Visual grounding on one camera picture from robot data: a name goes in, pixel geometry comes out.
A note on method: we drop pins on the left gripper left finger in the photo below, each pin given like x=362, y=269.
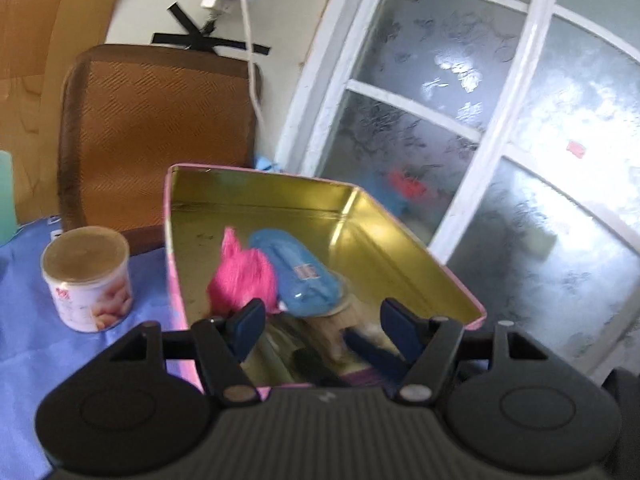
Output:
x=220, y=348

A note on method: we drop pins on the pink macaron biscuit tin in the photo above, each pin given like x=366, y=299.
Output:
x=337, y=254

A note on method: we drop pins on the blue patterned tablecloth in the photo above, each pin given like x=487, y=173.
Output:
x=38, y=351

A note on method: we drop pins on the white framed glass door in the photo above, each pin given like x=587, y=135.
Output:
x=505, y=134

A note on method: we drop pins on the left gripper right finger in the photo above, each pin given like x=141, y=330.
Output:
x=429, y=346

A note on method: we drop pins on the pink fuzzy soft toy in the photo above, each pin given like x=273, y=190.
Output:
x=243, y=274

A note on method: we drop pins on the clear bag with pads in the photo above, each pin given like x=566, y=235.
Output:
x=271, y=362

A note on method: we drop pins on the teal plastic cup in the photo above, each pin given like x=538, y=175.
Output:
x=8, y=222

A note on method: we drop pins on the blue plastic wipes pack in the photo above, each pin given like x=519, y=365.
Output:
x=305, y=286

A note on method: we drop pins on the wood pattern wall panel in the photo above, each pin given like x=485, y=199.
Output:
x=39, y=41

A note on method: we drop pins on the white round snack can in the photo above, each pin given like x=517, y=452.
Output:
x=87, y=272

